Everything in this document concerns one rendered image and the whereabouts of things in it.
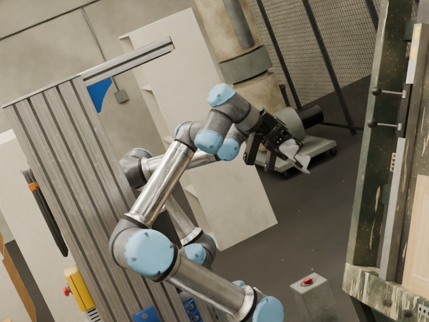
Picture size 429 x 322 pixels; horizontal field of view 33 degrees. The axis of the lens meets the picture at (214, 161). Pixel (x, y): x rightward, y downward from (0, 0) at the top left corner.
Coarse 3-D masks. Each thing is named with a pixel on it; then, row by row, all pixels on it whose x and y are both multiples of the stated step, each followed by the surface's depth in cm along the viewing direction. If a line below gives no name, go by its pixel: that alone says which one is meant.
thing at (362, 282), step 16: (352, 272) 293; (368, 272) 283; (352, 288) 291; (368, 288) 280; (384, 288) 269; (400, 288) 261; (368, 304) 279; (400, 304) 258; (416, 304) 249; (400, 320) 257; (416, 320) 248
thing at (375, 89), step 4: (372, 88) 270; (376, 88) 269; (380, 88) 270; (372, 92) 270; (376, 92) 269; (380, 92) 270; (384, 92) 270; (388, 92) 269; (392, 92) 269; (396, 92) 269; (404, 92) 268; (404, 96) 268
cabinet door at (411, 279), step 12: (420, 180) 260; (420, 192) 259; (420, 204) 258; (420, 216) 257; (420, 228) 257; (408, 240) 263; (420, 240) 256; (408, 252) 262; (420, 252) 256; (408, 264) 262; (420, 264) 255; (408, 276) 261; (420, 276) 254; (408, 288) 260; (420, 288) 253
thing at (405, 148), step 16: (416, 64) 266; (416, 80) 267; (416, 96) 267; (416, 112) 268; (400, 144) 270; (400, 160) 269; (400, 176) 269; (400, 192) 269; (400, 208) 270; (400, 224) 271; (384, 240) 274; (384, 256) 273; (384, 272) 272
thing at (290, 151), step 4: (284, 144) 220; (280, 148) 220; (284, 148) 220; (288, 148) 221; (292, 148) 221; (296, 148) 221; (284, 152) 222; (288, 152) 221; (292, 152) 222; (288, 156) 222; (292, 156) 223; (288, 160) 222; (292, 160) 223
